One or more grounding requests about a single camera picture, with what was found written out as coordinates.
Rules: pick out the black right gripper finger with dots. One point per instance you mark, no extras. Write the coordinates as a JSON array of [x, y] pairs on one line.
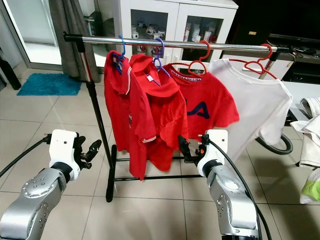
[[188, 154], [186, 141]]

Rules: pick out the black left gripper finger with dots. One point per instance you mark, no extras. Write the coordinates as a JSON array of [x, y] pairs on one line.
[[90, 157], [95, 146]]

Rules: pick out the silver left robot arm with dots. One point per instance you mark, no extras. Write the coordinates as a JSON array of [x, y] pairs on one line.
[[35, 200]]

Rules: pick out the red plastic hanger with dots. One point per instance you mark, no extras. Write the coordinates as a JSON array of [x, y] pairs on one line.
[[255, 64], [208, 50]]

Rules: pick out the purple plastic hanger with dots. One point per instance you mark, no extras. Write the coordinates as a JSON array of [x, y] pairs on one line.
[[162, 50]]

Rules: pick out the blue plastic hanger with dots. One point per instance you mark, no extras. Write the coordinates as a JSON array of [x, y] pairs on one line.
[[123, 47]]

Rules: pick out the red polo shirt white trim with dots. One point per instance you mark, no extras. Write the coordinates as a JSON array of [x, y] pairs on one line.
[[150, 115]]

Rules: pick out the small red polo shirt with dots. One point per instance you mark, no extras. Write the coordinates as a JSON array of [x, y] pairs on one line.
[[115, 100]]

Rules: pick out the red t-shirt navy logo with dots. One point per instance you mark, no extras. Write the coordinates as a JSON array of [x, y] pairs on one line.
[[220, 100]]

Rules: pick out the white t-shirt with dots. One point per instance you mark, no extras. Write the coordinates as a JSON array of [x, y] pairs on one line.
[[260, 105]]

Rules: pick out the teal floor mat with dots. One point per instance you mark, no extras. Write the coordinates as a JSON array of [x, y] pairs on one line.
[[47, 84]]

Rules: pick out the white bottle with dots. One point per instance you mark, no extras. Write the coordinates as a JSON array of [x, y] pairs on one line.
[[188, 32], [198, 36], [209, 35]]

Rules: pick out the black chrome clothes rack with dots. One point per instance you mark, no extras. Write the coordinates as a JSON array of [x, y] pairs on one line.
[[140, 41]]

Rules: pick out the cream denim jacket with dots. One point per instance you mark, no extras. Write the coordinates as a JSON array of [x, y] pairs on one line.
[[310, 125]]

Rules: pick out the green cloth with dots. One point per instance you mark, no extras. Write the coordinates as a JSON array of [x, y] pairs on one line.
[[311, 187]]

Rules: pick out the grey curtain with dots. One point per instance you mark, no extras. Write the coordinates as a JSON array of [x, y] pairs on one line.
[[67, 30]]

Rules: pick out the black TV console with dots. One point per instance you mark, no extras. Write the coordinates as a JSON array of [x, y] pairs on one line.
[[300, 70]]

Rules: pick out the white glass-door cabinet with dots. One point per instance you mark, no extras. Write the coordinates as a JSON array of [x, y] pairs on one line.
[[180, 10]]

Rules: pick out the glass sliding door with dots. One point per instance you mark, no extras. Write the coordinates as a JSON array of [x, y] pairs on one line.
[[30, 30]]

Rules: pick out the black floor speaker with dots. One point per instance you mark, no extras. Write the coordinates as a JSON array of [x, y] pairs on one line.
[[252, 20]]

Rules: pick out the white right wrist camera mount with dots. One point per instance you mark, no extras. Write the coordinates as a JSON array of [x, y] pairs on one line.
[[217, 140]]

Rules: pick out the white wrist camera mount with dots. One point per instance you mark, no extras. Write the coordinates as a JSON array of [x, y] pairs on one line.
[[62, 145], [217, 140]]

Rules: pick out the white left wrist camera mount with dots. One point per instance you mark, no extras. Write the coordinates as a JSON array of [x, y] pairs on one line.
[[62, 145]]

